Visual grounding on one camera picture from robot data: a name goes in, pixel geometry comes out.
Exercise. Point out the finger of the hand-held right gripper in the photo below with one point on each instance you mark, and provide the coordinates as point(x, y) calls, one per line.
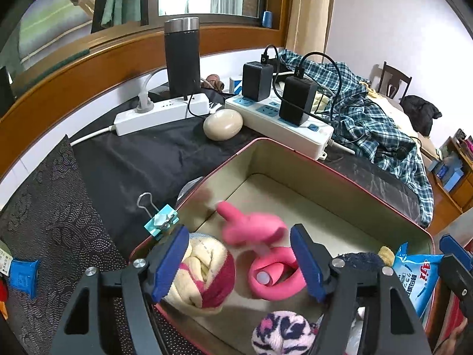
point(456, 266)

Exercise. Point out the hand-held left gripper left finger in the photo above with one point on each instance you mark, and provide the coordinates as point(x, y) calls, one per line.
point(170, 266)

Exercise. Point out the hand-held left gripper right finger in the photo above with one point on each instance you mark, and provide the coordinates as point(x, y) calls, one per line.
point(308, 262)

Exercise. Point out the cream pink sock ball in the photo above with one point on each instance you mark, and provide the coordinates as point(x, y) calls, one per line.
point(207, 266)

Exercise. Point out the blue white tissue packet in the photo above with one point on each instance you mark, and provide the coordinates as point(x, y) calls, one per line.
point(414, 277)

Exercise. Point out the pink leopard sock ball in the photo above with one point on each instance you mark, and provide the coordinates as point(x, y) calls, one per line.
point(284, 332)

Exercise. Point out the red tin container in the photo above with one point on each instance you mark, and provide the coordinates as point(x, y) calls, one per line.
point(295, 177)

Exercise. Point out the blue plastic packet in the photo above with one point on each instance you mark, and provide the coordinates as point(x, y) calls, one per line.
point(24, 277)

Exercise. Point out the teal binder clip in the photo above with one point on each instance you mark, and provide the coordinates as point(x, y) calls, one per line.
point(160, 222)

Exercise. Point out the wooden bedside cabinet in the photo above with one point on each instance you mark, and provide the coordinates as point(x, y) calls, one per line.
point(462, 188)

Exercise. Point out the plain black cloth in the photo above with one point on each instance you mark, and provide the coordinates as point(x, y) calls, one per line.
point(147, 162)

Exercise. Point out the white blue-socket power strip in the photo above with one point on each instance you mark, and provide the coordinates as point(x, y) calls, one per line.
point(266, 122)

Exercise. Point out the beige oval object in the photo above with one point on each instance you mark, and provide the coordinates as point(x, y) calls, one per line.
point(223, 124)

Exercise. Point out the bed with cream bedding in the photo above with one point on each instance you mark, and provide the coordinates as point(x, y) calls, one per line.
point(401, 120)

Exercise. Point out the plaid shirt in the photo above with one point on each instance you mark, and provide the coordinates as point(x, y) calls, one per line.
point(369, 118)

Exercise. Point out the black jacket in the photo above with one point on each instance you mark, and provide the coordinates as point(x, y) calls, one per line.
point(419, 112)

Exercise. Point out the black charger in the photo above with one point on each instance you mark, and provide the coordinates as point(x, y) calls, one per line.
point(257, 81)
point(297, 100)

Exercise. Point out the small blue white box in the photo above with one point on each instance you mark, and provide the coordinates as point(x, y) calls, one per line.
point(235, 85)

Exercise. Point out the dark wooden chair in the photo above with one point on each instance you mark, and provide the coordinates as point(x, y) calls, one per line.
point(391, 81)

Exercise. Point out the black steel-top thermos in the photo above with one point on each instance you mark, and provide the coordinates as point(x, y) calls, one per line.
point(183, 59)

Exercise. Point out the blue thread spool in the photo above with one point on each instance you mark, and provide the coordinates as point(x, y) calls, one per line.
point(267, 19)

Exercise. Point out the tan curtain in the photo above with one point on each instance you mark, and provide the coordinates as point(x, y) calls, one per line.
point(306, 14)

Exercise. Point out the hanging green garment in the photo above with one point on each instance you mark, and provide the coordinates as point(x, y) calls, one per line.
point(118, 0)

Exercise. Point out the wooden window frame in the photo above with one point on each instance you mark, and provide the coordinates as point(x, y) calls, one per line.
point(74, 88)

